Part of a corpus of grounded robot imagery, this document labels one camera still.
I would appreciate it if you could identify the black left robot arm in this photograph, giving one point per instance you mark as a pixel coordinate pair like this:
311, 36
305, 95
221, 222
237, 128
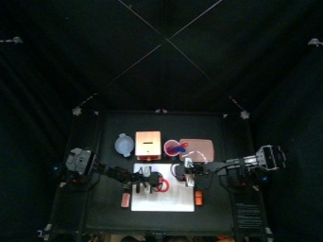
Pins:
109, 171

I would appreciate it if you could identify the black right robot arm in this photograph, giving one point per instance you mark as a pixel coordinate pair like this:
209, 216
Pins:
252, 161

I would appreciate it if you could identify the wooden drawer box red front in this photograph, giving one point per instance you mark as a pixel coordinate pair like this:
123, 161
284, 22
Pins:
147, 141

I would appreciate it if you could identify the white cutting board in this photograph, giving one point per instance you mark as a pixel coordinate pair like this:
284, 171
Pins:
168, 201

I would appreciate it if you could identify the red plastic cup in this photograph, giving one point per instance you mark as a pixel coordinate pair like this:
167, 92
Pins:
167, 150

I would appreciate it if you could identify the blue plastic utensil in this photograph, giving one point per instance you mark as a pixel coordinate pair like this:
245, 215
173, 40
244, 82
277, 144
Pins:
180, 146

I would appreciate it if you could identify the pinkish brown tray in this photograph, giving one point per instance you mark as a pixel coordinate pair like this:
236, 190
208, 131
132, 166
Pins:
203, 147

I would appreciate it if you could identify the orange block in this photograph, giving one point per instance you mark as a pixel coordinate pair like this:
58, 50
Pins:
197, 198

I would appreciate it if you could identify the white text warning label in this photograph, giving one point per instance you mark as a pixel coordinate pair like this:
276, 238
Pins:
248, 216

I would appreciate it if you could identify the grey metal frame bracket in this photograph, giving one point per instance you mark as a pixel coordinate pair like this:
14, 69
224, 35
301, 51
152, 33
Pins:
76, 111
244, 114
313, 41
16, 40

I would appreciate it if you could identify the grey vertical frame pole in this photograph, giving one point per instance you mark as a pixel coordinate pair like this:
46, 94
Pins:
161, 78

